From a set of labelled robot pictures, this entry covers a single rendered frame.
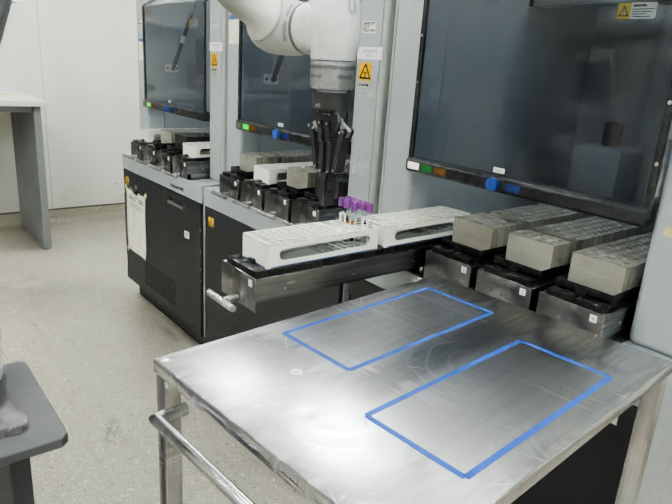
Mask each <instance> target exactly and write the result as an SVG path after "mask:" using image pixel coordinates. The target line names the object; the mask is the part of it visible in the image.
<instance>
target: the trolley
mask: <svg viewBox="0 0 672 504"><path fill-rule="evenodd" d="M153 367H154V372H155V373H156V380H157V412H156V413H153V414H152V415H150V416H149V422H150V423H151V424H152V425H153V426H154V427H155V428H156V429H157V430H158V450H159V485H160V504H183V493H182V454H183V455H184V456H185V457H186V458H187V459H188V460H189V461H190V462H191V463H192V464H193V465H194V466H195V467H196V468H197V469H198V470H199V471H200V472H201V473H202V474H203V475H204V476H205V477H206V478H207V479H208V480H209V481H210V482H211V483H212V484H213V485H215V486H216V487H217V488H218V489H219V490H220V491H221V492H222V493H223V494H224V495H225V496H226V497H227V498H228V499H229V500H230V501H231V502H232V503H233V504H255V503H254V502H253V501H252V500H251V499H250V498H249V497H248V496H247V495H246V494H245V493H244V492H242V491H241V490H240V489H239V488H238V487H237V486H236V485H235V484H234V483H233V482H232V481H231V480H230V479H228V478H227V477H226V476H225V475H224V474H223V473H222V472H221V471H220V470H219V469H218V468H217V467H216V466H214V465H213V464H212V463H211V462H210V461H209V460H208V459H207V458H206V457H205V456H204V455H203V454H202V453H200V452H199V451H198V450H197V449H196V448H195V447H194V446H193V445H192V444H191V443H190V442H189V441H188V440H186V439H185V438H184V437H183V436H182V427H181V417H184V416H187V415H189V413H190V409H189V406H188V404H187V403H186V402H183V403H181V394H182V395H183V396H184V397H185V398H186V399H188V400H189V401H190V402H191V403H192V404H194V405H195V406H196V407H197V408H198V409H199V410H201V411H202V412H203V413H204V414H205V415H207V416H208V417H209V418H210V419H211V420H213V421H214V422H215V423H216V424H217V425H219V426H220V427H221V428H222V429H223V430H225V431H226V432H227V433H228V434H229V435H231V436H232V437H233V438H234V439H235V440H237V441H238V442H239V443H240V444H241V445H243V446H244V447H245V448H246V449H247V450H249V451H250V452H251V453H252V454H253V455H254V456H256V457H257V458H258V459H259V460H260V461H262V462H263V463H264V464H265V465H266V466H268V467H269V468H270V469H271V470H272V471H274V472H275V473H276V474H277V475H278V476H280V477H281V478H282V479H283V480H284V481H286V482H287V483H288V484H289V485H290V486H292V487H293V488H294V489H295V490H296V491H298V492H299V493H300V494H301V495H302V496H304V497H305V498H306V499H307V500H308V501H309V502H311V503H312V504H511V503H512V502H513V501H515V500H516V499H517V498H518V497H519V496H521V495H522V494H523V493H524V492H526V491H527V490H528V489H529V488H531V487H532V486H533V485H534V484H536V483H537V482H538V481H539V480H541V479H542V478H543V477H544V476H545V475H547V474H548V473H549V472H550V471H552V470H553V469H554V468H555V467H557V466H558V465H559V464H560V463H562V462H563V461H564V460H565V459H566V458H568V457H569V456H570V455H571V454H573V453H574V452H575V451H576V450H578V449H579V448H580V447H581V446H583V445H584V444H585V443H586V442H587V441H589V440H590V439H591V438H592V437H594V436H595V435H596V434H597V433H599V432H600V431H601V430H602V429H604V428H605V427H606V426H607V425H608V424H610V423H611V422H612V421H613V420H615V419H616V418H617V417H618V416H620V415H621V414H622V413H623V412H625V411H626V410H627V409H628V408H629V407H631V406H632V405H633V404H634V403H636V402H637V401H638V400H639V399H640V401H639V405H638V410H637V414H636V418H635V422H634V426H633V430H632V434H631V438H630V443H629V447H628V451H627V455H626V459H625V463H624V467H623V472H622V476H621V480H620V484H619V488H618V492H617V496H616V500H615V504H636V503H637V499H638V495H639V491H640V487H641V483H642V479H643V475H644V471H645V467H646V463H647V459H648V455H649V451H650V448H651V444H652V440H653V436H654V432H655V428H656V424H657V420H658V416H659V412H660V408H661V404H662V400H663V397H664V393H665V389H666V385H667V381H668V377H669V375H670V374H671V373H672V361H669V360H666V359H663V358H661V357H658V356H655V355H652V354H650V353H647V352H644V351H641V350H639V349H636V348H633V347H630V346H628V345H625V344H622V343H619V342H616V341H614V340H611V339H608V338H605V337H603V336H600V335H597V334H594V333H592V332H589V331H586V330H583V329H580V328H578V327H575V326H572V325H569V324H567V323H564V322H561V321H558V320H556V319H553V318H550V317H547V316H545V315H542V314H539V313H536V312H533V311H531V310H528V309H525V308H522V307H520V306H517V305H514V304H511V303H509V302H506V301H503V300H500V299H497V298H495V297H492V296H489V295H486V294H484V293H481V292H478V291H475V290H473V289H470V288H467V287H464V286H461V285H459V284H456V283H453V282H450V281H448V280H445V279H442V278H439V277H437V276H431V277H428V278H424V279H421V280H417V281H414V282H411V283H407V284H404V285H401V286H397V287H394V288H390V289H387V290H384V291H380V292H377V293H374V294H370V295H367V296H363V297H360V298H357V299H353V300H350V301H347V302H343V303H340V304H336V305H333V306H330V307H326V308H323V309H320V310H316V311H313V312H310V313H306V314H303V315H299V316H296V317H293V318H289V319H286V320H283V321H279V322H276V323H272V324H269V325H266V326H262V327H259V328H256V329H252V330H249V331H245V332H242V333H239V334H235V335H232V336H229V337H225V338H222V339H218V340H215V341H212V342H208V343H205V344H202V345H198V346H195V347H191V348H188V349H185V350H181V351H178V352H175V353H171V354H168V355H165V356H161V357H158V358H155V359H154V360H153Z"/></svg>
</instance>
